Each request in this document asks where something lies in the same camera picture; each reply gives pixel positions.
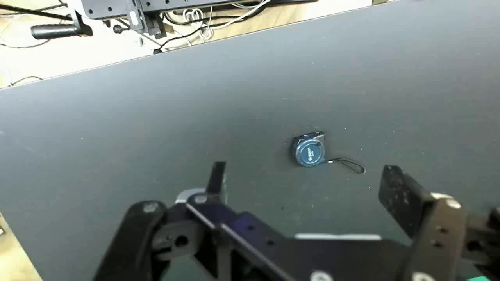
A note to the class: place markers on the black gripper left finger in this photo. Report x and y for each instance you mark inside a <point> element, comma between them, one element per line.
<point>141,235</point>

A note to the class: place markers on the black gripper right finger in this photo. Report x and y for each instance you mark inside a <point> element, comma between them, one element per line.
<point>435,229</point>

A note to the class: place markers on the blue round measuring tape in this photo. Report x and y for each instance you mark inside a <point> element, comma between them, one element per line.
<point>310,151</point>

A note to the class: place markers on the black cylindrical bar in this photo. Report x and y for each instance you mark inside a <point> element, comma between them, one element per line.
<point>60,31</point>

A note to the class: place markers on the black perforated breadboard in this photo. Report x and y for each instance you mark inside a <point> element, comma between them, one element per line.
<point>157,7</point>

